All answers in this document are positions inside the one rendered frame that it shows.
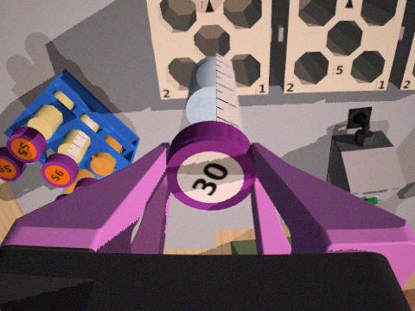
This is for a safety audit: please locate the white button box with label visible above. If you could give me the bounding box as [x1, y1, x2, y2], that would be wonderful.
[327, 107, 406, 205]

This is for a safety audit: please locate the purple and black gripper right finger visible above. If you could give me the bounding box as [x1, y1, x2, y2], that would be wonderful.
[251, 143, 415, 288]

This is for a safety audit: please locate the blue tube rack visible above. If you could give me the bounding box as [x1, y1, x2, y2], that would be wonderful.
[4, 69, 140, 172]

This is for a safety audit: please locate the grey flat mat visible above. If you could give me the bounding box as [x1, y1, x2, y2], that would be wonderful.
[0, 0, 415, 250]

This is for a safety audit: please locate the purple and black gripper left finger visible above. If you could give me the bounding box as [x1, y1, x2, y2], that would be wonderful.
[0, 143, 170, 254]

